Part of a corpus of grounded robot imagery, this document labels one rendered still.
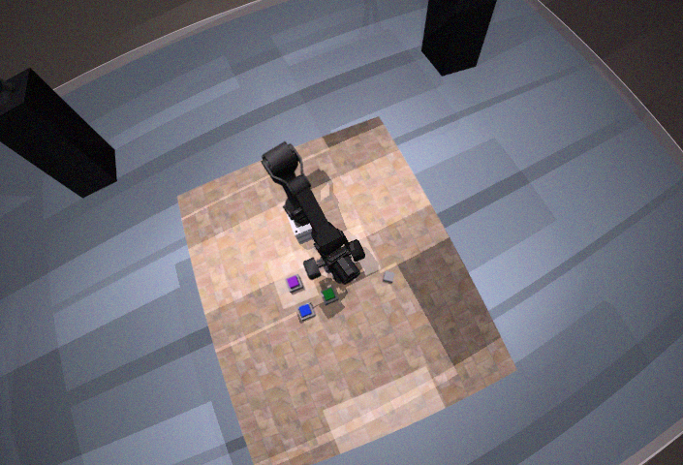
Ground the green button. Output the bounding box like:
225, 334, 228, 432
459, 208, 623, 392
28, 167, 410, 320
320, 286, 339, 305

